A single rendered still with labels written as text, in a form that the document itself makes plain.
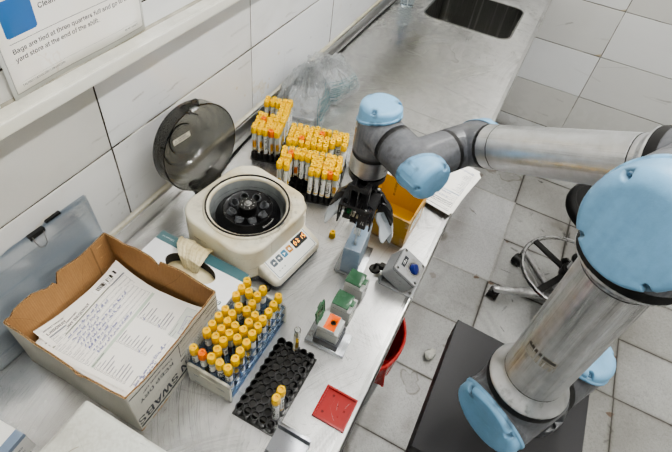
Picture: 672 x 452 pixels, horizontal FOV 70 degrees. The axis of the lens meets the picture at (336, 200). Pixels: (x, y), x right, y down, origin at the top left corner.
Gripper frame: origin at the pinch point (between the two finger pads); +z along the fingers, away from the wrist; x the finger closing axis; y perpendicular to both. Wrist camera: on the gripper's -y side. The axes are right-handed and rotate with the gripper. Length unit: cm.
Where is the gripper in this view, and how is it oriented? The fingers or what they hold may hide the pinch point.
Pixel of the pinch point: (357, 229)
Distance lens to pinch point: 107.9
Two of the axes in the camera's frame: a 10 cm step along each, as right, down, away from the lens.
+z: -1.0, 6.9, 7.2
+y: -3.5, 6.5, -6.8
